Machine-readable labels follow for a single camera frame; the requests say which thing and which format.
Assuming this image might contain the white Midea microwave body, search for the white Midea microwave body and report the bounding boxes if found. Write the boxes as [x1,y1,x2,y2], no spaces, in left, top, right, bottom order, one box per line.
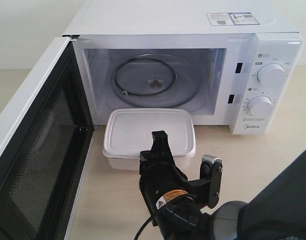
[63,0,304,135]

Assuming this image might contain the white plastic food container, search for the white plastic food container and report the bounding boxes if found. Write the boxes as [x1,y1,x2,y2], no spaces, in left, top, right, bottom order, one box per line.
[102,108,196,171]

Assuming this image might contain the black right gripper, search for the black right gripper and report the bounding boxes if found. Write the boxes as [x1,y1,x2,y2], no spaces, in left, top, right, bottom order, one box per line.
[139,130,193,205]

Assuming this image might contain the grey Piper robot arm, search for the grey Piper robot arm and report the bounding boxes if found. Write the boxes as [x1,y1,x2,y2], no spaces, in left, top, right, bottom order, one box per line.
[139,130,306,240]

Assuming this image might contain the white microwave door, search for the white microwave door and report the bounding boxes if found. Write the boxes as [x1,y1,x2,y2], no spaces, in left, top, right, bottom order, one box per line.
[0,36,94,240]

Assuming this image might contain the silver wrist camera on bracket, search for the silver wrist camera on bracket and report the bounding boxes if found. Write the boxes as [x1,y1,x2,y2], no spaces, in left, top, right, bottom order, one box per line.
[188,154,223,209]

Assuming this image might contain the white lower microwave knob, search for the white lower microwave knob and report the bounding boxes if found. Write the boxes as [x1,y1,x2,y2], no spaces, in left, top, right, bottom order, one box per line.
[247,95,273,117]

